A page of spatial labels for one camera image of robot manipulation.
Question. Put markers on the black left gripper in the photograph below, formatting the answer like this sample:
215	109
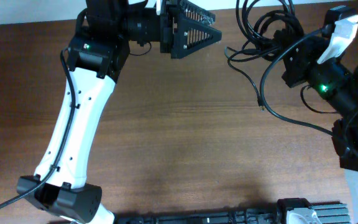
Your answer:
166	33

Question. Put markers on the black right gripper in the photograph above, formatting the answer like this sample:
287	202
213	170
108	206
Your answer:
298	63

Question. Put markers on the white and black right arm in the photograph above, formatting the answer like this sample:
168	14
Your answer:
338	86

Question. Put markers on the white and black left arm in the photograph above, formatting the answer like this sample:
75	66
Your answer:
92	63

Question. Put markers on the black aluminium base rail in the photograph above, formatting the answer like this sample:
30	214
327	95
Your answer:
285	210

